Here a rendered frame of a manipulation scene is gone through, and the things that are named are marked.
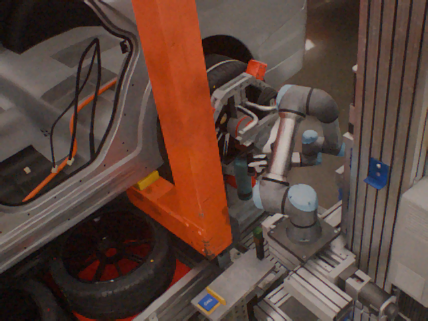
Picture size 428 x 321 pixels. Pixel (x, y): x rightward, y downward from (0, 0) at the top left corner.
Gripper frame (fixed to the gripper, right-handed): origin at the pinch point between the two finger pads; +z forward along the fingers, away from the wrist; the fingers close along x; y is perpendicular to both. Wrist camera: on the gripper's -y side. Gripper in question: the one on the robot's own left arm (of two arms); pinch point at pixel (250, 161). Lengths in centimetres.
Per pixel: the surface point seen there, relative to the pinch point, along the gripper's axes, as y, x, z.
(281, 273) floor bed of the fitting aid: 75, -13, -11
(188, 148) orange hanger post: -39, -36, 24
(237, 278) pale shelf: 38, -42, 12
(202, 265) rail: 44, -28, 30
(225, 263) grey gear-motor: 74, -4, 21
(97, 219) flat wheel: 35, 4, 90
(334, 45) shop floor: 82, 276, -98
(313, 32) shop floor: 82, 311, -81
